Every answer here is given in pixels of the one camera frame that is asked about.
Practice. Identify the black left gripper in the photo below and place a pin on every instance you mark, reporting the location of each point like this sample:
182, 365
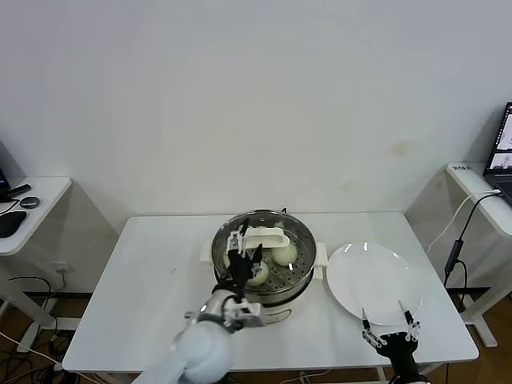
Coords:
242, 272

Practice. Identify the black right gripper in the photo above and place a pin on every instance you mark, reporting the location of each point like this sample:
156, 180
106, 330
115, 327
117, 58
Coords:
398, 348

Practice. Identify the stainless steel steamer basket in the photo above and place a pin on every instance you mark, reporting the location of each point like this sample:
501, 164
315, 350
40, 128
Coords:
300, 276

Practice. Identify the white round plate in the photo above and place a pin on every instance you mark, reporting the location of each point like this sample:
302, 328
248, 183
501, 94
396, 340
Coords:
368, 280

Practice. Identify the cream electric cooker base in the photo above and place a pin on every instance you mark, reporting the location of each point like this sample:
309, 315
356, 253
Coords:
280, 313

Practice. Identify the black open laptop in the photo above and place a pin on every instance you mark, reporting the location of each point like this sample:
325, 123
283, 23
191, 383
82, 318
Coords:
502, 160

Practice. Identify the white side desk with monitor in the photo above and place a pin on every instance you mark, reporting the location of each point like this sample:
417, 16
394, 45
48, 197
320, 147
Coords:
48, 192

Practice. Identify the grey round disc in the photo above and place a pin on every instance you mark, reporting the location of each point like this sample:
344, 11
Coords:
30, 201

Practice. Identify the black remote control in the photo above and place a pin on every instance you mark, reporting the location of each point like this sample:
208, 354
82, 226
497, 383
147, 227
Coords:
20, 189

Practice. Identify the black computer mouse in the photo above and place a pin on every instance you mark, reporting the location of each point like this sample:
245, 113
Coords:
12, 222

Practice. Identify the black computer monitor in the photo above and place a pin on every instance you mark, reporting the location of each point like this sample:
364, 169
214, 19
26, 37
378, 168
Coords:
2, 176

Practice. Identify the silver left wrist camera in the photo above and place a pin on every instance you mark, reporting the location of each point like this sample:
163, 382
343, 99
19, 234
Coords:
248, 314

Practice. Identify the white wall socket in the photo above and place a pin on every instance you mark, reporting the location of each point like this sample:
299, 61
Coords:
62, 267

